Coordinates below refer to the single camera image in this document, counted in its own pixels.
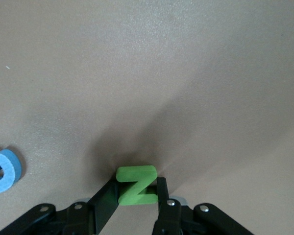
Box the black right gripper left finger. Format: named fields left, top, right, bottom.
left=0, top=177, right=120, bottom=235

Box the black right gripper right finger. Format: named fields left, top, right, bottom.
left=151, top=176, right=254, bottom=235

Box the green foam letter N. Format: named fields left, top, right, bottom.
left=115, top=165, right=159, bottom=206

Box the blue foam letter G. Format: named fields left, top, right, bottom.
left=0, top=148, right=26, bottom=194

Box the brown table cover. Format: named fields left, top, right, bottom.
left=0, top=0, right=294, bottom=235

